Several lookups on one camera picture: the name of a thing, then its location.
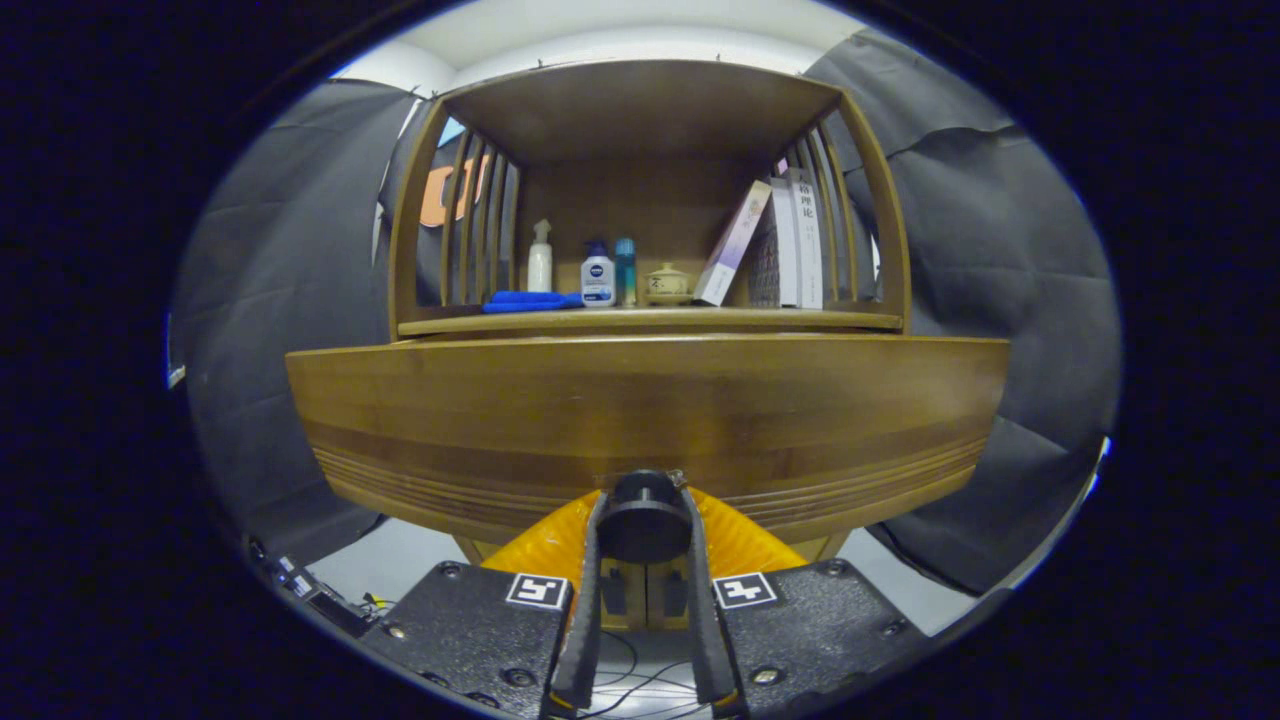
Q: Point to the purple cover book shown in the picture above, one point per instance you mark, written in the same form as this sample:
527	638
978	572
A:
730	250

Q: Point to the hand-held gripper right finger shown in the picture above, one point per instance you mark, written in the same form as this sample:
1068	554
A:
700	600

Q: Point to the beige lidded teacup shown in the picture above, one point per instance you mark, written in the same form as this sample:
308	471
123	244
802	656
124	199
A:
668	285

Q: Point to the plain white book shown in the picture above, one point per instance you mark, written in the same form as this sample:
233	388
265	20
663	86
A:
787	240

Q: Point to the white pump bottle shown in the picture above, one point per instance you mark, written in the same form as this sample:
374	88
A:
540	268

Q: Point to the wooden countertop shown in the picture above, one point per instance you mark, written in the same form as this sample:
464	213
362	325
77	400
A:
650	320

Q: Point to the dark floor device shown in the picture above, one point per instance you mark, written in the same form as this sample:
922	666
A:
300	585

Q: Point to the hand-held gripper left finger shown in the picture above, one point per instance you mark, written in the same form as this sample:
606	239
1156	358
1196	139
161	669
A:
590	600

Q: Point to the dark patterned book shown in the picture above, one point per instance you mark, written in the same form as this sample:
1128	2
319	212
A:
765	270

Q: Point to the wooden cabinet door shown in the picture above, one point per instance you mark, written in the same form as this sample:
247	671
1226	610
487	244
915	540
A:
668	590
625	590

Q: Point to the teal bottle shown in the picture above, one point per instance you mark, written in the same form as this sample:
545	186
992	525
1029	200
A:
626	275

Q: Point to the blue folded cloth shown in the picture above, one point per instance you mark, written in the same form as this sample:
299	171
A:
530	300

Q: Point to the white book black lettering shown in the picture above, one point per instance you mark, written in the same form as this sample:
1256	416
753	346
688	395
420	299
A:
808	240

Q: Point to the wooden cabinet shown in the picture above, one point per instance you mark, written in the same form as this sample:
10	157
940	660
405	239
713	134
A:
640	120

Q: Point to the wooden drawer with black knob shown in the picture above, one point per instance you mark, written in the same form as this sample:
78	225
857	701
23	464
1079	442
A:
640	400

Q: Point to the white lotion bottle blue cap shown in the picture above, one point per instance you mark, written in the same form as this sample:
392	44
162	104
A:
598	280

